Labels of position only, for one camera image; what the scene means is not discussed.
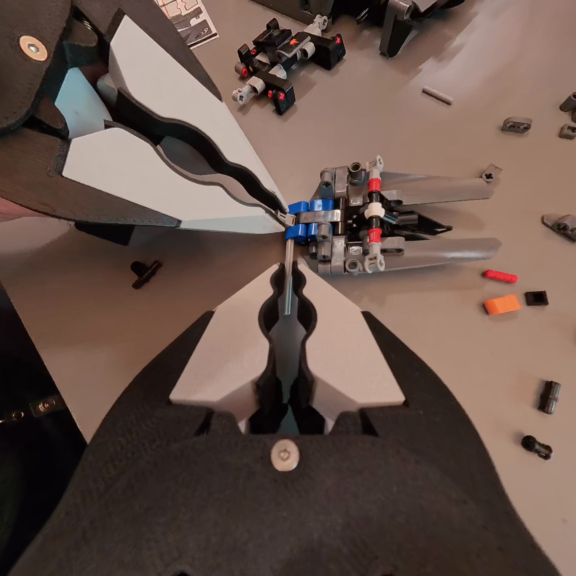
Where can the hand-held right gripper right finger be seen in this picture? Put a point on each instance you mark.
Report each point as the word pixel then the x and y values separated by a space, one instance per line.
pixel 355 360

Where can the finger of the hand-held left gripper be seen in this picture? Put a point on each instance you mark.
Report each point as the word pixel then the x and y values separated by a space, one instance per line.
pixel 135 175
pixel 180 85

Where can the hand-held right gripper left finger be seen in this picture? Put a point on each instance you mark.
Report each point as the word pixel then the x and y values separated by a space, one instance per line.
pixel 218 360

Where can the long light grey lego axle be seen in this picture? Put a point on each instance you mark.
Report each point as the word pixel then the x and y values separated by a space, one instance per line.
pixel 289 279

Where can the grey winged lego assembly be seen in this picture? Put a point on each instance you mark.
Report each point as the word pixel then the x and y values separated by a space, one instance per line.
pixel 396 216

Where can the light grey lego axle connector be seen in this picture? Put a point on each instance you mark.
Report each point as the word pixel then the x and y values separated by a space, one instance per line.
pixel 288 220

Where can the black lego T connector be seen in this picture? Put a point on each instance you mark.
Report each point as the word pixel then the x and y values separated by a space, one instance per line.
pixel 145 273

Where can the orange lego curved brick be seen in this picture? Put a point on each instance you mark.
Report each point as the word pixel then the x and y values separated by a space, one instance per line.
pixel 501 305

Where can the red lego pin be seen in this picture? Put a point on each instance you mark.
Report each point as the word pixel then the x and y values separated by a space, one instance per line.
pixel 500 276

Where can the small black square lego piece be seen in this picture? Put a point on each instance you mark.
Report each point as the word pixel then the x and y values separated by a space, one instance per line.
pixel 536 299

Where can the black lego pin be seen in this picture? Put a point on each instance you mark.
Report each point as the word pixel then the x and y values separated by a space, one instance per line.
pixel 549 397
pixel 536 447

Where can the large lego vehicle build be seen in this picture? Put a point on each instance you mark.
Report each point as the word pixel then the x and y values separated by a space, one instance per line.
pixel 396 27

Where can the dark grey lego axle connector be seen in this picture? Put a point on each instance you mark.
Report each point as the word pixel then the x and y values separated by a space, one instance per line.
pixel 490 173

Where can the dark grey curved lego connector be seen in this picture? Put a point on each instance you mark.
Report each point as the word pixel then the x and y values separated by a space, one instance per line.
pixel 562 225

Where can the short light grey lego axle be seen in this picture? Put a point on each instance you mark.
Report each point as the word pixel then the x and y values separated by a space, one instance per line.
pixel 437 96

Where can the dark grey lego beam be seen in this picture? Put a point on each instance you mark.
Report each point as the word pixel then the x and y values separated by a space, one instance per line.
pixel 516 124

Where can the tiny dark grey lego piece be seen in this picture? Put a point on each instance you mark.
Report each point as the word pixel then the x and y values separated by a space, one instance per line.
pixel 568 131

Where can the dark grey double lego connector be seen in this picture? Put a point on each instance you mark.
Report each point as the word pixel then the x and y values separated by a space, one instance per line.
pixel 569 105

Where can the printed sticker sheet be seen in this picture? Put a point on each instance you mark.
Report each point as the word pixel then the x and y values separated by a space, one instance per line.
pixel 193 22

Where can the black badge reel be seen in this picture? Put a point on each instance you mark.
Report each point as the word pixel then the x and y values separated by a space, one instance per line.
pixel 45 406

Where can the small black lego frame assembly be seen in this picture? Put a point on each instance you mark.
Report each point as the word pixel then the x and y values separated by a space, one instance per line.
pixel 288 49

